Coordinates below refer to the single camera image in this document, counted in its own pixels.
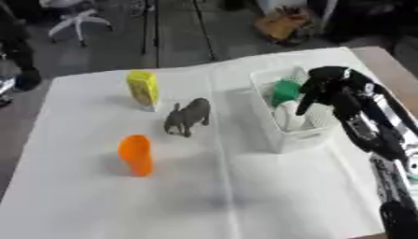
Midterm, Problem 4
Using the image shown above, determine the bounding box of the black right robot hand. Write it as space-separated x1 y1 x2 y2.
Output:
294 65 378 117

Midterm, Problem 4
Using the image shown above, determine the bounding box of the yellow carton box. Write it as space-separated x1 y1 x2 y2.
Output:
125 70 162 112

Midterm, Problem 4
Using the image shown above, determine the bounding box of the green toy object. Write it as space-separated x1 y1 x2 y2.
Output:
269 79 302 107

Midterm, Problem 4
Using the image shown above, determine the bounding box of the white cup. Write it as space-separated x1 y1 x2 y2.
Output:
272 104 307 132

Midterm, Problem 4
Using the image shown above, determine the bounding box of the white perforated plastic basket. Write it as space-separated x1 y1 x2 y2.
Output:
248 66 335 154

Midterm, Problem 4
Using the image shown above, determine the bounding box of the grey toy animal figure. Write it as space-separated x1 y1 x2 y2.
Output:
163 97 213 138

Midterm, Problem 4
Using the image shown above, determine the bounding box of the black tripod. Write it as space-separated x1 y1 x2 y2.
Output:
138 0 217 69

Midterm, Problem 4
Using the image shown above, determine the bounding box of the orange plastic cup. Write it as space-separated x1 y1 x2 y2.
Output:
116 134 156 177

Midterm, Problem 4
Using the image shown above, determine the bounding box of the white office chair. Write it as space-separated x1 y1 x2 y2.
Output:
37 0 115 48

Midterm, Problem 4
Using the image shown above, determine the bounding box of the person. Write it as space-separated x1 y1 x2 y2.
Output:
0 6 43 92

